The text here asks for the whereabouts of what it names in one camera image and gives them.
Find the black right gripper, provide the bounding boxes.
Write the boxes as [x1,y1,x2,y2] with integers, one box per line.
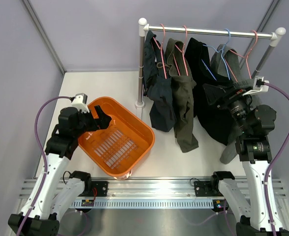
[204,84,255,135]

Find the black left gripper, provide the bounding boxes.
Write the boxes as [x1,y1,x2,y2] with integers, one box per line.
[73,105,111,138]

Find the blue hanger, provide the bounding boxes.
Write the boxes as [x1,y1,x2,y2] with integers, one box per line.
[201,28,231,81]

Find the olive green shorts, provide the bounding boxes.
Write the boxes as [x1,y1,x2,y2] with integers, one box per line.
[165,38,199,153]

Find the black shorts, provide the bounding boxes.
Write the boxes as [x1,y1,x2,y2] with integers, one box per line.
[185,38,233,146]

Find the navy blue shorts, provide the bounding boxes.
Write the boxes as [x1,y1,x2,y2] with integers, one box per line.
[143,31,176,132]

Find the pink hanger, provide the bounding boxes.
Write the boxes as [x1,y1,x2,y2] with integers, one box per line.
[172,25,193,77]
[153,24,167,79]
[231,30,258,79]

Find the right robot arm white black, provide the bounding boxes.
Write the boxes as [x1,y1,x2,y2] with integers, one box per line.
[208,88,289,236]

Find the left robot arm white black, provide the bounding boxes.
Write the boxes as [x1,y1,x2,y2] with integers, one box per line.
[8,105,111,236]

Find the grey shorts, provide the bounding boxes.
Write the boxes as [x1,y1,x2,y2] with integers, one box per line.
[209,44,263,165]

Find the orange plastic basket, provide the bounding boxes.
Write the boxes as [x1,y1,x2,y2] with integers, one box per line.
[78,97,155,179]

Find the metal clothes rack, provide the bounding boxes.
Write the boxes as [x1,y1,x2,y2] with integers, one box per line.
[135,18,286,109]

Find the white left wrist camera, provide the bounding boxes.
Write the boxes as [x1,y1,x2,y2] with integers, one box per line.
[71,93,90,113]

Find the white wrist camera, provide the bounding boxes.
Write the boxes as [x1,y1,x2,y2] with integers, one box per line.
[71,93,90,113]
[243,76,269,96]

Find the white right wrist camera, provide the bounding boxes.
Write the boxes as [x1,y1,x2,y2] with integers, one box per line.
[243,76,269,96]

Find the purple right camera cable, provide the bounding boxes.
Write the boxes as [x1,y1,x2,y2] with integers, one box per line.
[264,82,289,236]

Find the purple camera cable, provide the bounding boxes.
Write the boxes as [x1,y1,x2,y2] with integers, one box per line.
[16,96,74,236]
[264,82,289,236]

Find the aluminium mounting rail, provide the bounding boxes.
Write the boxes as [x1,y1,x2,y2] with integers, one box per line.
[18,177,287,199]

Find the slotted cable duct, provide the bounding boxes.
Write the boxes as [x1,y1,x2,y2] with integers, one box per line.
[69,199,214,209]

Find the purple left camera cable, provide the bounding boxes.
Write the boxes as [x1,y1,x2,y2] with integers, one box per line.
[16,96,74,236]

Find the purple right floor cable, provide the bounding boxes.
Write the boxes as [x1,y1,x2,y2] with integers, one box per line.
[181,200,237,226]

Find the purple floor cable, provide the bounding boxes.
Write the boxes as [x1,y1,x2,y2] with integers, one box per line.
[58,210,93,234]
[181,200,237,226]

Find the purple left floor cable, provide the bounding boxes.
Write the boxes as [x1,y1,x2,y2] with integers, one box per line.
[58,210,93,234]

